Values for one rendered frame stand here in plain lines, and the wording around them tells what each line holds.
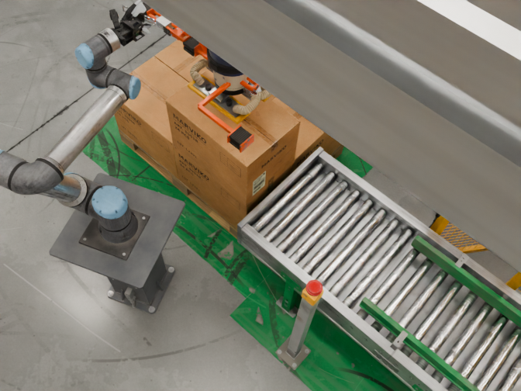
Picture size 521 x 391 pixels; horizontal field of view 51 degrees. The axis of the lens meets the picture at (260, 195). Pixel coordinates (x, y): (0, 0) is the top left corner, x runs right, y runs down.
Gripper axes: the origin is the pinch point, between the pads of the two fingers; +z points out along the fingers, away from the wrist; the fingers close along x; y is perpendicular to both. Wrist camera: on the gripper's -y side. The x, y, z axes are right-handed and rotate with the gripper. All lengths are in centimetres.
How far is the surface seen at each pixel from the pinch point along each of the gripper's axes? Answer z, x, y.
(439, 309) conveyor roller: 26, -103, 167
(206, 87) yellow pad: 11.7, -41.6, 20.1
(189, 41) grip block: 20.6, -31.8, 0.2
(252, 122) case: 24, -64, 39
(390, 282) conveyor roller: 21, -103, 140
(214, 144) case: 3, -68, 33
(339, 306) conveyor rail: -9, -99, 130
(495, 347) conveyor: 32, -109, 199
